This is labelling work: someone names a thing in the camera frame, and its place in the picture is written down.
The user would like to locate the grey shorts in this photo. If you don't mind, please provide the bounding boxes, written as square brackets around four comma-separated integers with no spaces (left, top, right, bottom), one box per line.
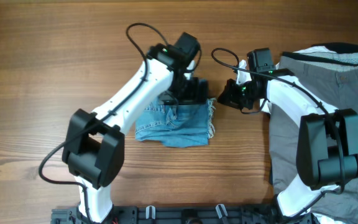
[268,55,358,224]

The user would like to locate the black base rail with clips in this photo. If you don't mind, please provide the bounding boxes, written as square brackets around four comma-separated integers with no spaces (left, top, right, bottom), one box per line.
[50,203,319,224]

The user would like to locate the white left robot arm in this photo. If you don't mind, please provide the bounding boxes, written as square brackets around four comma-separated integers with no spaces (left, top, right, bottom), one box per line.
[62,42,208,223]

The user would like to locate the black and grey mesh garment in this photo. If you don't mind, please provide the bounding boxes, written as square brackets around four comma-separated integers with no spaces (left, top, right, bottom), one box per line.
[282,42,358,72]

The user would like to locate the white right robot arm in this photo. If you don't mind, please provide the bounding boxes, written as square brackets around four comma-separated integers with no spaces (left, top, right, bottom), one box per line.
[218,69,358,221]

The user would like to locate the light blue denim jeans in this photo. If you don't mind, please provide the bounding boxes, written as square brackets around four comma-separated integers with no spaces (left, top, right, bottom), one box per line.
[135,80,216,147]

